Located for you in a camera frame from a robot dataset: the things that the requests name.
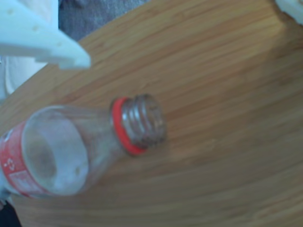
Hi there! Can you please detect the clear bottle barcode red label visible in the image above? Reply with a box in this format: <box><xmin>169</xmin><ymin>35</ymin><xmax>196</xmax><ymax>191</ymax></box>
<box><xmin>0</xmin><ymin>93</ymin><xmax>168</xmax><ymax>199</ymax></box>

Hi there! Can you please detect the grey textured rug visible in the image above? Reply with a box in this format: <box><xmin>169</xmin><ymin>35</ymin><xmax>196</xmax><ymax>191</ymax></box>
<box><xmin>58</xmin><ymin>0</ymin><xmax>152</xmax><ymax>42</ymax></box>

